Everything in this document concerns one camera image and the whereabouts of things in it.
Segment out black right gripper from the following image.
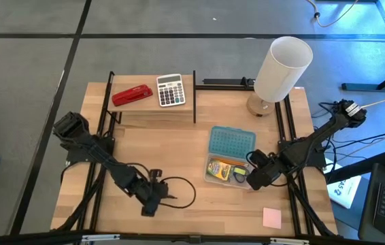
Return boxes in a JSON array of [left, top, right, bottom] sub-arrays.
[[246, 149, 284, 191]]

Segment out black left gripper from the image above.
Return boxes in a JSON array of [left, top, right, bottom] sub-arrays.
[[134, 168, 179, 217]]

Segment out blue-handled scissors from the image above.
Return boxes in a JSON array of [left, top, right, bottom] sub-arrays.
[[231, 171, 248, 185]]

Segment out yellow pencil with eraser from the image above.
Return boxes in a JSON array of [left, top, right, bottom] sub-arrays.
[[216, 157, 249, 166], [214, 159, 248, 168]]

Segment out blue lidded crayon box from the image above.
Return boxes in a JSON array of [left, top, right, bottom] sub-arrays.
[[207, 125, 257, 161]]

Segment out Crayola crayon box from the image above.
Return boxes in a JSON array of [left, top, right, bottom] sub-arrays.
[[205, 157, 233, 182]]

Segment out clear plastic pencil case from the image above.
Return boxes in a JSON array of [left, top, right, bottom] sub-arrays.
[[203, 153, 253, 191]]

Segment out pink sticky note pad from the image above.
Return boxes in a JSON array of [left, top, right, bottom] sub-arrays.
[[262, 207, 283, 230]]

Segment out wooden shelf with black legs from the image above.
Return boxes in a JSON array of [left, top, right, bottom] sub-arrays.
[[106, 69, 198, 125]]

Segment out white printed box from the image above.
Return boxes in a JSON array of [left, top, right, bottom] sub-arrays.
[[324, 157, 363, 210]]

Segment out black metal clamp bar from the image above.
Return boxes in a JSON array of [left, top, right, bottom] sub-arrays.
[[195, 77, 256, 92]]

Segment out red stapler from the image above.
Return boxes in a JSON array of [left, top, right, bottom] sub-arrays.
[[111, 84, 154, 108]]

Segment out white shade table lamp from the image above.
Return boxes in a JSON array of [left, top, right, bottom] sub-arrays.
[[246, 35, 314, 118]]

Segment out white desk calculator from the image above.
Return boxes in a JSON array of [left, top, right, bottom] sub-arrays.
[[155, 73, 187, 108]]

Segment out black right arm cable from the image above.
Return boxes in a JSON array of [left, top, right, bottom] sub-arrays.
[[245, 150, 258, 168]]

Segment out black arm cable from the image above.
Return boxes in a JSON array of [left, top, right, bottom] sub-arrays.
[[245, 150, 258, 168], [150, 169, 197, 210]]

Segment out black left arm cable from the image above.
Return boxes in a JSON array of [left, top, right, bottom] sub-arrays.
[[150, 169, 197, 210]]

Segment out black aluminium rig frame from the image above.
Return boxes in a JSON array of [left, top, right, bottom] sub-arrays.
[[0, 69, 385, 245]]

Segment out black table frame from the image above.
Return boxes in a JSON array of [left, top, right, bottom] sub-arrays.
[[341, 0, 385, 93]]

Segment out yellow extension cord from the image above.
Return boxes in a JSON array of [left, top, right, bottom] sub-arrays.
[[360, 95, 385, 111]]

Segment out white floor cable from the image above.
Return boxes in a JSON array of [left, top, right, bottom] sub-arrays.
[[305, 0, 361, 29]]

